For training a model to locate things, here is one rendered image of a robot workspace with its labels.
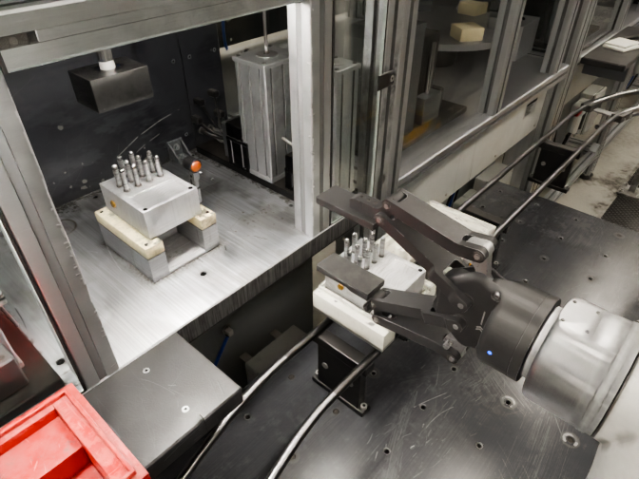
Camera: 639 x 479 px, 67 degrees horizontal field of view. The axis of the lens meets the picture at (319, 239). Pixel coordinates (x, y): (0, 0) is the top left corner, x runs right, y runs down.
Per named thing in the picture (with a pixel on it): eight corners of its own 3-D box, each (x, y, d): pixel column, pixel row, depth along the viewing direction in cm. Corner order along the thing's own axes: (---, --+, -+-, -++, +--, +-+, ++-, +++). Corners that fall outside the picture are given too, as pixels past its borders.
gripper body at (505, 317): (545, 349, 44) (453, 300, 48) (575, 278, 38) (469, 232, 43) (509, 404, 39) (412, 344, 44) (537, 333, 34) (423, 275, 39)
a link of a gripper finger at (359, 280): (385, 279, 51) (384, 285, 51) (334, 251, 54) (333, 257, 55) (367, 295, 49) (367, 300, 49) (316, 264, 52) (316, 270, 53)
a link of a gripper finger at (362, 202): (393, 228, 43) (396, 200, 41) (349, 207, 46) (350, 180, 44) (402, 221, 44) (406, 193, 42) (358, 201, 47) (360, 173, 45)
